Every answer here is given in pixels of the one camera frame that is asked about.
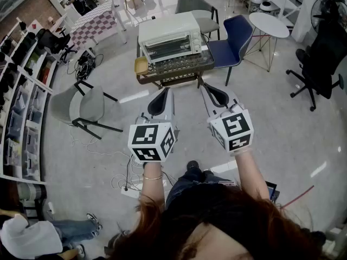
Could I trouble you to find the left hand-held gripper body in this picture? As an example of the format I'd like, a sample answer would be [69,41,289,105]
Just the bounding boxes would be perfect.
[127,113,179,164]

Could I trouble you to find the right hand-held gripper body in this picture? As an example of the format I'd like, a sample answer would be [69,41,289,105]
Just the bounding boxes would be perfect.
[208,103,254,154]

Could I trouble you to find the glass oven door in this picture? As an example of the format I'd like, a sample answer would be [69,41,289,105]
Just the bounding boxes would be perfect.
[142,34,195,64]

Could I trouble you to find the white oven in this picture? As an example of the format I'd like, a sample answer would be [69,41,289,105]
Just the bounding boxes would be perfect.
[137,11,203,64]

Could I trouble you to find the person's left forearm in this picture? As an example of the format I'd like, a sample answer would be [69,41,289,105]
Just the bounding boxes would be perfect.
[138,161,166,213]

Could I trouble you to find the person's right forearm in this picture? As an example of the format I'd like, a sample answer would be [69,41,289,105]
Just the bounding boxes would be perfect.
[233,149,271,200]

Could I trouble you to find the pink wrist band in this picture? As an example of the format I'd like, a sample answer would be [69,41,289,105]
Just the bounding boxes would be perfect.
[229,148,253,157]

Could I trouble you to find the wicker table with glass top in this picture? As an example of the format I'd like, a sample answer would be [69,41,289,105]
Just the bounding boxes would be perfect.
[135,47,216,89]

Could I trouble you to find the yellow plastic tray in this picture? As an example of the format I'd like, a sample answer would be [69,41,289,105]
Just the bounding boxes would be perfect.
[134,56,150,76]

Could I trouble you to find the blue chair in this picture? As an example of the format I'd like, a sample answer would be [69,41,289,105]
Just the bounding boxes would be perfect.
[207,14,254,87]

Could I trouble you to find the white power strip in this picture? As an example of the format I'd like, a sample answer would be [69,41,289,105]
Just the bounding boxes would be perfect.
[120,185,142,199]

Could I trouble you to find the grey upholstered chair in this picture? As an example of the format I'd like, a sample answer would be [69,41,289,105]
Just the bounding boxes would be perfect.
[48,79,124,140]
[175,0,220,40]

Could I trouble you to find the person's legs in dark jeans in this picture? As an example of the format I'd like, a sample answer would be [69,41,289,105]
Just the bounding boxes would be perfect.
[165,166,239,208]

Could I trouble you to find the black tablet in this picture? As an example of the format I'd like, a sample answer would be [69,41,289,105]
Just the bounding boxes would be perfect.
[265,181,280,203]

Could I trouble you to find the white round side table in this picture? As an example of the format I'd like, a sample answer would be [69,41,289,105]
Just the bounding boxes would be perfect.
[243,11,290,73]

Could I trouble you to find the pink checkered table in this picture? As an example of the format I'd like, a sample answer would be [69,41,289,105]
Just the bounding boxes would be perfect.
[69,0,128,51]

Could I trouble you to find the black office chair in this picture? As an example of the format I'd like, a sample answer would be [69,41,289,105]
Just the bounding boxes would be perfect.
[286,17,347,112]
[37,28,78,64]

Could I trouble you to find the grey roll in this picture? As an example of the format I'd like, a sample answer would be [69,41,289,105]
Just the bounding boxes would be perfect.
[17,183,47,202]

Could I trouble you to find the white shelf unit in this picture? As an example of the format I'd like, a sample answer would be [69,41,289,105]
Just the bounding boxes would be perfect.
[0,17,59,185]

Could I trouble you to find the black standing fan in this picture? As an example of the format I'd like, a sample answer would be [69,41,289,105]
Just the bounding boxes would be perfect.
[310,0,339,34]

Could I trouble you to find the pile of black cables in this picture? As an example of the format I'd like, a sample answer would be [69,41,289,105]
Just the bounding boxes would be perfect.
[67,50,105,81]

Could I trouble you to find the red cable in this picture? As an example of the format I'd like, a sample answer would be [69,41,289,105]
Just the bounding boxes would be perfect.
[280,185,315,210]

